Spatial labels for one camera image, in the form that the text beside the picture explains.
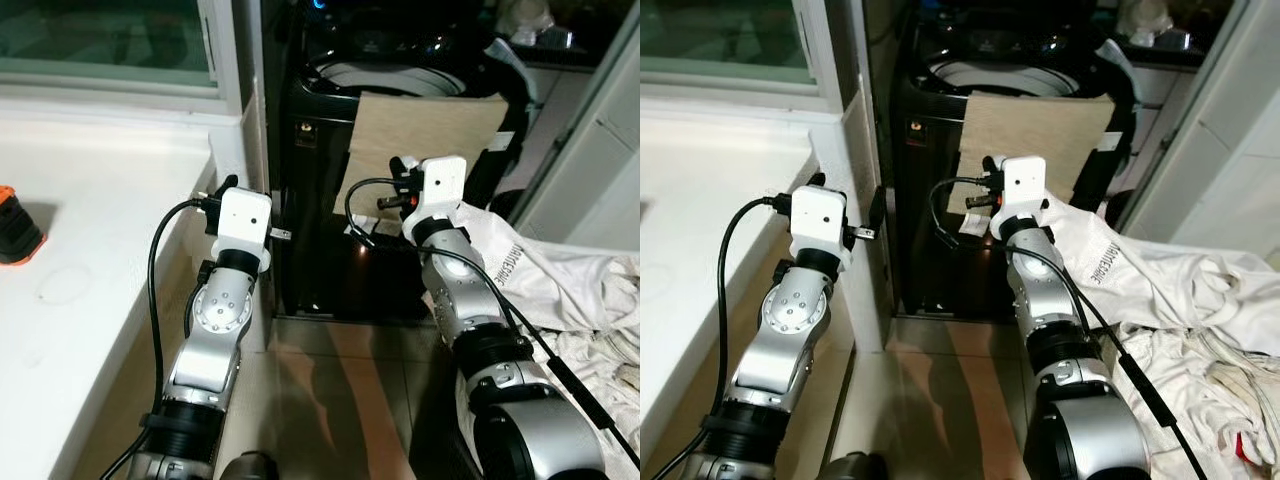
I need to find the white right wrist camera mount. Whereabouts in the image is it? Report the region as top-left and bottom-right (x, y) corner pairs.
(993, 155), (1049, 241)
(403, 155), (469, 241)

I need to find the white drawer cabinet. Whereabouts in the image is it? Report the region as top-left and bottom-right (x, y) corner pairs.
(1130, 62), (1211, 191)
(518, 62), (613, 206)

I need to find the black top-load washing machine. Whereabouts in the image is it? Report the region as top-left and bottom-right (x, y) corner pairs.
(885, 0), (1151, 321)
(262, 0), (546, 321)

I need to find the white garment with black print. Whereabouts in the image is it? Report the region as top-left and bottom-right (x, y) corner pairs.
(455, 200), (641, 336)
(1040, 195), (1280, 331)

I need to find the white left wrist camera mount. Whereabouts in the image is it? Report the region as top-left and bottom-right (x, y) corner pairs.
(213, 188), (275, 273)
(788, 185), (851, 271)

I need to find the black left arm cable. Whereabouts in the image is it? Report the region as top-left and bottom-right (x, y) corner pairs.
(100, 198), (216, 480)
(655, 195), (791, 480)

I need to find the white laundry pile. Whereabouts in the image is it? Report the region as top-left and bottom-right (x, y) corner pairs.
(1100, 300), (1280, 480)
(545, 255), (641, 421)

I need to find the orange and black object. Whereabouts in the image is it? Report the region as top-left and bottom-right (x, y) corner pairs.
(0, 185), (47, 266)

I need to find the window with white frame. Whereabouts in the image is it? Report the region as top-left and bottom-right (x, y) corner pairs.
(640, 0), (841, 101)
(0, 0), (241, 101)

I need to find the robot left leg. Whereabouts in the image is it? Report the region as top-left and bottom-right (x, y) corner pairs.
(820, 450), (891, 480)
(220, 450), (283, 480)

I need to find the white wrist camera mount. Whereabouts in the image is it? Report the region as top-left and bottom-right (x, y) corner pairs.
(403, 155), (469, 241)
(788, 185), (851, 271)
(213, 188), (275, 273)
(993, 155), (1049, 241)

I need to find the white cabinet door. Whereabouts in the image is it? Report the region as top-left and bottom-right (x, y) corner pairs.
(515, 0), (641, 251)
(1125, 0), (1280, 261)

